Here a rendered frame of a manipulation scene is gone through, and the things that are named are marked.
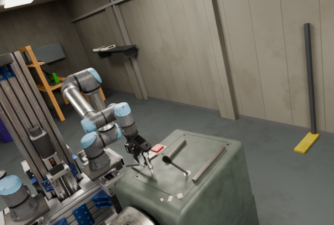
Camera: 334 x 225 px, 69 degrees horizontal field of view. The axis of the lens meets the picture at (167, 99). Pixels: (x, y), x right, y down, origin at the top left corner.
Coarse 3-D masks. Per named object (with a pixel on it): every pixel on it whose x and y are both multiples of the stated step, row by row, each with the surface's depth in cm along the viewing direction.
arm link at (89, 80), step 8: (80, 72) 148; (88, 72) 148; (96, 72) 150; (80, 80) 144; (88, 80) 147; (96, 80) 150; (80, 88) 146; (88, 88) 149; (96, 88) 151; (88, 96) 153; (96, 96) 153; (96, 104) 155; (104, 104) 160; (96, 112) 157; (104, 128) 161; (112, 128) 163; (104, 136) 162; (112, 136) 164; (120, 136) 168
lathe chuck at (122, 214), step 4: (120, 212) 115; (124, 212) 111; (116, 216) 113; (120, 216) 110; (124, 216) 108; (128, 216) 107; (132, 216) 107; (112, 220) 111; (116, 220) 108; (120, 220) 107; (124, 220) 106; (128, 220) 105; (132, 220) 105; (136, 220) 105; (108, 224) 112; (112, 224) 106; (116, 224) 105; (120, 224) 104; (124, 224) 104; (132, 224) 103; (136, 224) 103; (140, 224) 103
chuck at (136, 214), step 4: (128, 208) 113; (132, 208) 111; (128, 212) 110; (132, 212) 109; (136, 212) 108; (140, 212) 108; (136, 216) 106; (140, 216) 106; (144, 216) 106; (140, 220) 104; (144, 220) 105; (148, 220) 105; (144, 224) 103; (148, 224) 103; (152, 224) 104
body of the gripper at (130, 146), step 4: (136, 132) 121; (128, 136) 119; (132, 136) 119; (128, 140) 124; (124, 144) 126; (128, 144) 125; (132, 144) 123; (128, 148) 126; (132, 148) 121; (136, 148) 122; (128, 152) 127; (136, 152) 122; (140, 152) 124
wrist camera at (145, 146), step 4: (136, 136) 121; (140, 136) 122; (132, 140) 120; (136, 140) 119; (140, 140) 120; (144, 140) 120; (136, 144) 119; (140, 144) 118; (144, 144) 118; (148, 144) 118; (140, 148) 118; (144, 148) 116; (148, 148) 116
